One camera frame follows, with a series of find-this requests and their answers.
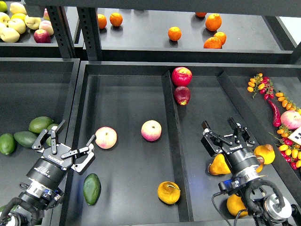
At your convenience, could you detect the yellow apple front left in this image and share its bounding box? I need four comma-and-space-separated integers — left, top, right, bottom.
0, 27, 20, 43

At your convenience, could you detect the pale pink peach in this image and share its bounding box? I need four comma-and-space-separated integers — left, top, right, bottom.
39, 20, 54, 36

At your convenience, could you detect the yellow pear with stem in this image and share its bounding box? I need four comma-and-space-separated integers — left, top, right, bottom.
157, 181, 181, 205

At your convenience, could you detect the yellow apple middle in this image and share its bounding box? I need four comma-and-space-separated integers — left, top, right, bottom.
8, 18, 26, 34

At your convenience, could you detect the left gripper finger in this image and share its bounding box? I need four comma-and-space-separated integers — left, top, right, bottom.
61, 134, 96, 175
32, 120, 65, 150

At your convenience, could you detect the large orange right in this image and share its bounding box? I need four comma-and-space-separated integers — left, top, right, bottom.
205, 13, 222, 31

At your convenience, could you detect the black divider right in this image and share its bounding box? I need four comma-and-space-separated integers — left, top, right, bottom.
218, 72, 301, 187

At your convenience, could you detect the black divider left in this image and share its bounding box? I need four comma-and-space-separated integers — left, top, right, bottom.
161, 71, 194, 222

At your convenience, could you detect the dark green avocado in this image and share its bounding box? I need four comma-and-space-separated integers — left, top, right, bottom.
83, 173, 101, 205

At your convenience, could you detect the green avocado small right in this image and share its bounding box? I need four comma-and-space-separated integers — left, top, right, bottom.
46, 123, 59, 147

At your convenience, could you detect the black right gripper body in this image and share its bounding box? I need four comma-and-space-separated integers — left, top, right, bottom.
220, 143, 253, 154

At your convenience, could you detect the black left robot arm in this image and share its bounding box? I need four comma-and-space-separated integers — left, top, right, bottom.
0, 122, 96, 226

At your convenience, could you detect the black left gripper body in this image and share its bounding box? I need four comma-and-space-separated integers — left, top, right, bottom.
43, 143, 73, 170

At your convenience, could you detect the black tray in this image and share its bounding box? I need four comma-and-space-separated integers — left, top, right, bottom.
0, 57, 81, 226
50, 61, 301, 226

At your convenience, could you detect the bright red apple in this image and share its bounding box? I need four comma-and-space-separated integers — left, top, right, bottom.
172, 67, 192, 87

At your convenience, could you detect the black shelf post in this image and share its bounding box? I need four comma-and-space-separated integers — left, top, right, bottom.
77, 7, 103, 61

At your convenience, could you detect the pink apple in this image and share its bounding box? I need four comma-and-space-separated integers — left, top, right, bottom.
141, 120, 162, 142
95, 127, 117, 149

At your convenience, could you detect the cherry tomato bunch top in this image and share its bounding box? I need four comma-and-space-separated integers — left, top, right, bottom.
247, 73, 274, 100

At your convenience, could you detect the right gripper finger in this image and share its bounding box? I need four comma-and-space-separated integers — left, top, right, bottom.
223, 117, 255, 145
201, 121, 232, 157

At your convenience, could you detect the pink apple left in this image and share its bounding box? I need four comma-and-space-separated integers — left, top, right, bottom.
95, 127, 117, 149

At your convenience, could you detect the pink apple right bin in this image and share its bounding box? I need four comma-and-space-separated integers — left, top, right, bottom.
280, 110, 301, 130

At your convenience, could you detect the yellow pear left of pile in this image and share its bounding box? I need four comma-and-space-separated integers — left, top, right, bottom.
208, 154, 231, 176

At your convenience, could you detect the yellow apple with stem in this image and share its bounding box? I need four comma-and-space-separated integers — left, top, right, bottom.
24, 15, 41, 30

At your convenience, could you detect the black centre tray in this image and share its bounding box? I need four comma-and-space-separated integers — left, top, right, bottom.
50, 61, 301, 226

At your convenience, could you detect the orange cherry tomato string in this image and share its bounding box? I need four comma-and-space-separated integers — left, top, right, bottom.
275, 91, 301, 113

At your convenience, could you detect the cherry tomato bunch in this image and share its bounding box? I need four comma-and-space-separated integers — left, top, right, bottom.
247, 73, 274, 100
269, 124, 301, 170

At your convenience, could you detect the green avocado top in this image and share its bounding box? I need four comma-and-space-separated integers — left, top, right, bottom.
28, 116, 54, 134

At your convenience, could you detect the green avocado far left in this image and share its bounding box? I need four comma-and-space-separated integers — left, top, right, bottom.
0, 133, 16, 155

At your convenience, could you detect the white label card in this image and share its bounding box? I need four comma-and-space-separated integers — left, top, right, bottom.
288, 127, 301, 145

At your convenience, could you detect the dark red apple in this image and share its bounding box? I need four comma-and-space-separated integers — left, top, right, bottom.
173, 86, 191, 105

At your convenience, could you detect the dark avocado middle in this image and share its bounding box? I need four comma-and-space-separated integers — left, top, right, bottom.
14, 131, 38, 148

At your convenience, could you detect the orange behind front right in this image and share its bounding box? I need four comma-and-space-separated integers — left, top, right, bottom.
214, 32, 227, 45

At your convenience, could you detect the red chili pepper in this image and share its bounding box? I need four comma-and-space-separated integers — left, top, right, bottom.
268, 99, 281, 127

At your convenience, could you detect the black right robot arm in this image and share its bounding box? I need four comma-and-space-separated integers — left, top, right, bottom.
201, 118, 301, 226

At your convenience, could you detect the orange centre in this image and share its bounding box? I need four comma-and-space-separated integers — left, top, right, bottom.
168, 26, 182, 41

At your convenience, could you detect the black divider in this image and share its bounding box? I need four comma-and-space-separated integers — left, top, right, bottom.
161, 71, 194, 222
218, 72, 301, 187

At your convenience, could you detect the black left tray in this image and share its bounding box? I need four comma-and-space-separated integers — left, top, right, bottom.
0, 57, 81, 226

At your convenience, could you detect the pink apple centre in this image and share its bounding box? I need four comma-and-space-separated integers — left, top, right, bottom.
141, 120, 162, 142

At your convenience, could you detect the cherry tomato bunch bottom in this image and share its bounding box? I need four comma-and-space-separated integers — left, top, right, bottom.
269, 124, 301, 170

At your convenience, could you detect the yellow pear brown top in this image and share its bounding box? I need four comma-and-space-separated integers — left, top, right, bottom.
253, 144, 276, 165

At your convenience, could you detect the yellow pear bottom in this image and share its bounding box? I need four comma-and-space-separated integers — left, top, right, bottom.
226, 194, 246, 216

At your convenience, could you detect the red apple upper shelf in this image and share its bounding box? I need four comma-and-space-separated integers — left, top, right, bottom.
33, 29, 51, 43

